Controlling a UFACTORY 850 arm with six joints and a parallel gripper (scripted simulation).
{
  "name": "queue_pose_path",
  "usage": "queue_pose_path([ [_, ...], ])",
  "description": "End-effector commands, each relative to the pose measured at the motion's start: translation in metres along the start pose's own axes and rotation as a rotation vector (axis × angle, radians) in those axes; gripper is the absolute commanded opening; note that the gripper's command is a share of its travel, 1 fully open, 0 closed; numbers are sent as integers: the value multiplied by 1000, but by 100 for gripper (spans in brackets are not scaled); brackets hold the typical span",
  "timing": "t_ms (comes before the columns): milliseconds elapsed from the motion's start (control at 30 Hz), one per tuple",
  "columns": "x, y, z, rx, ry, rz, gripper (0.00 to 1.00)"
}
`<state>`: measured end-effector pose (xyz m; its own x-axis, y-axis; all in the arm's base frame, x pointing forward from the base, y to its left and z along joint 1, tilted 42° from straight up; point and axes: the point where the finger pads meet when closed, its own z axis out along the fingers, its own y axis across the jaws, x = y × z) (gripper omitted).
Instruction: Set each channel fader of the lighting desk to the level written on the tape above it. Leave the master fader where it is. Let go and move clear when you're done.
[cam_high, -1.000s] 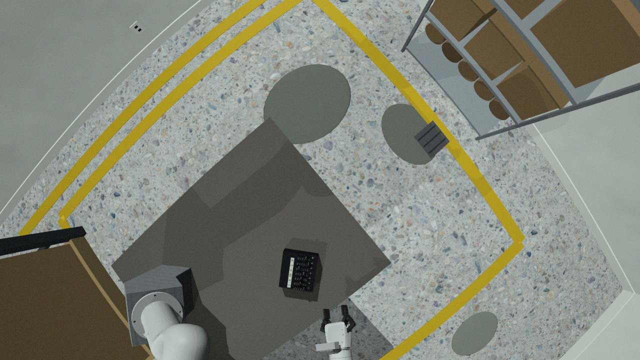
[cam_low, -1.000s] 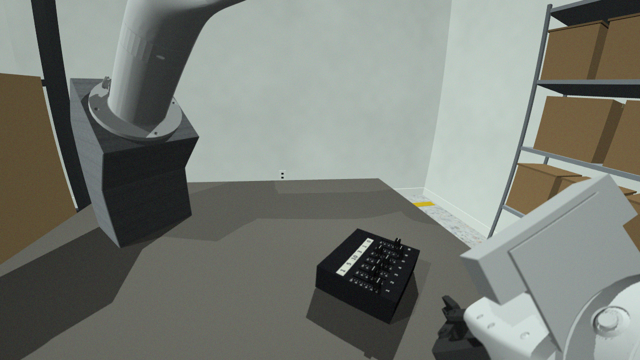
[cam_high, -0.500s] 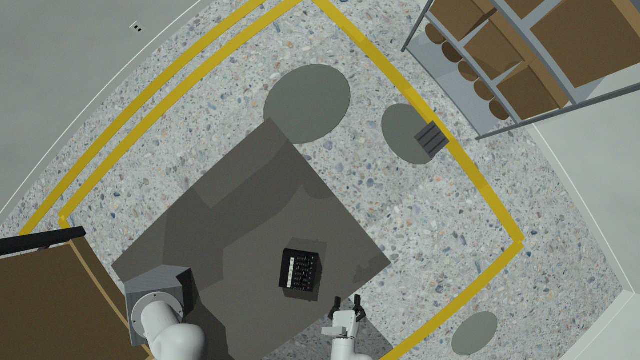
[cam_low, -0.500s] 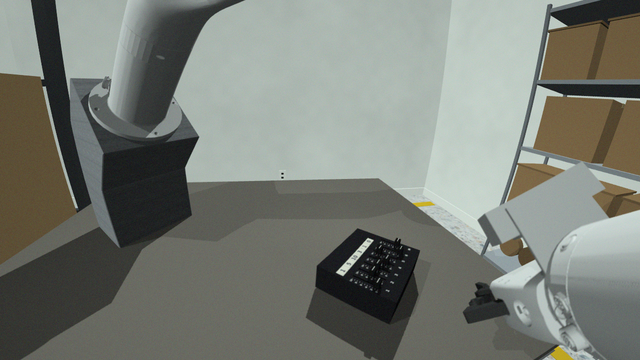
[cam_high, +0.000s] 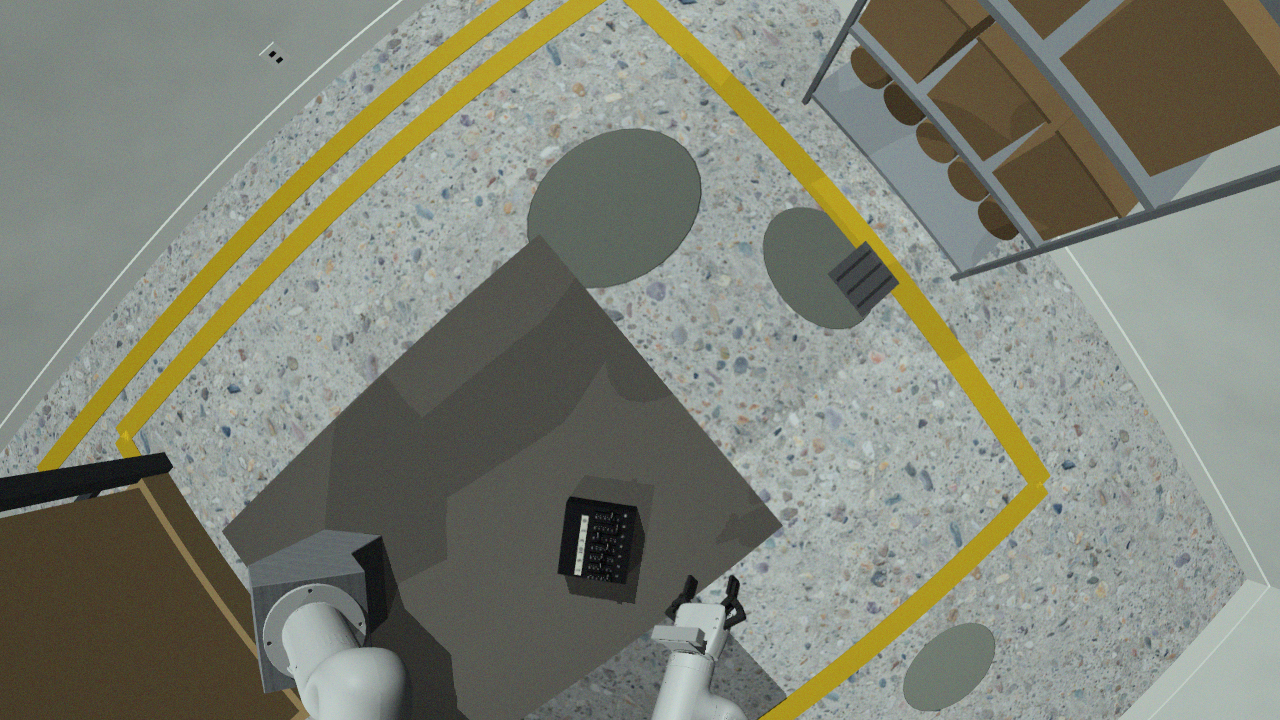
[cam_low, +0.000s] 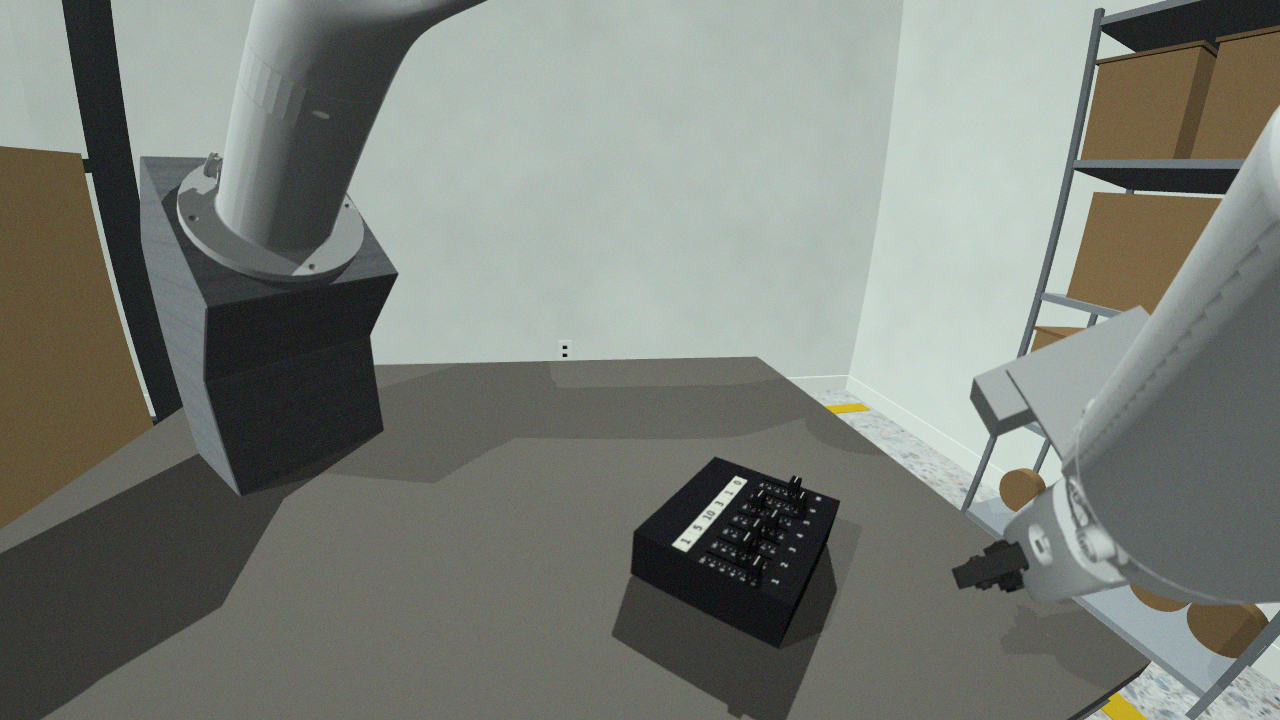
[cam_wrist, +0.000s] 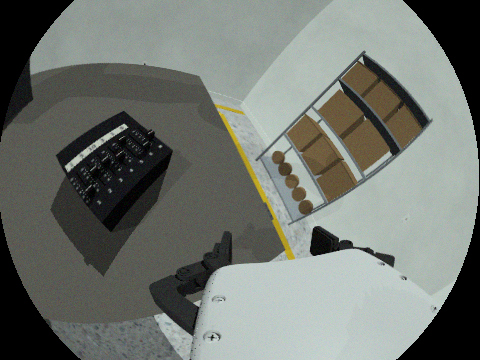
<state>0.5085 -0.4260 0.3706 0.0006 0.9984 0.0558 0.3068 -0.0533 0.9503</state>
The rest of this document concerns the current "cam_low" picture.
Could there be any black lighting desk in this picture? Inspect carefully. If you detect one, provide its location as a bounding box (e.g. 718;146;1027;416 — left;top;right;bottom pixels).
631;457;840;648

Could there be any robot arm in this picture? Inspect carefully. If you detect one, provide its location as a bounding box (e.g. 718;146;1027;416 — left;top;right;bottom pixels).
177;0;1280;605

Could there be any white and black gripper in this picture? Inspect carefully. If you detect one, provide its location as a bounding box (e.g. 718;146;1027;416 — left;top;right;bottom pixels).
951;477;1132;603

